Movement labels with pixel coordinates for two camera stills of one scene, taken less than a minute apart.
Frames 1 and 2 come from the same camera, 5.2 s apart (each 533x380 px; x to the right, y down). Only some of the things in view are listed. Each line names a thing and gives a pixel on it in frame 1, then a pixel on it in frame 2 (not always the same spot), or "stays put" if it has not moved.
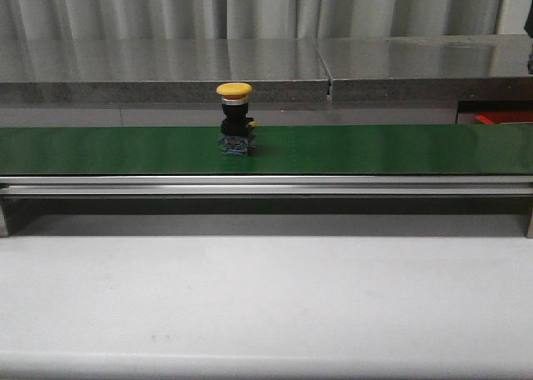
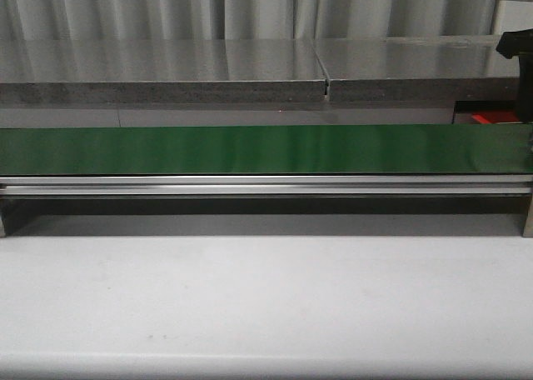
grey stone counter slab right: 470,68 stays put
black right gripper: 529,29 to 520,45
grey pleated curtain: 165,9 stays put
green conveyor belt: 315,150 stays put
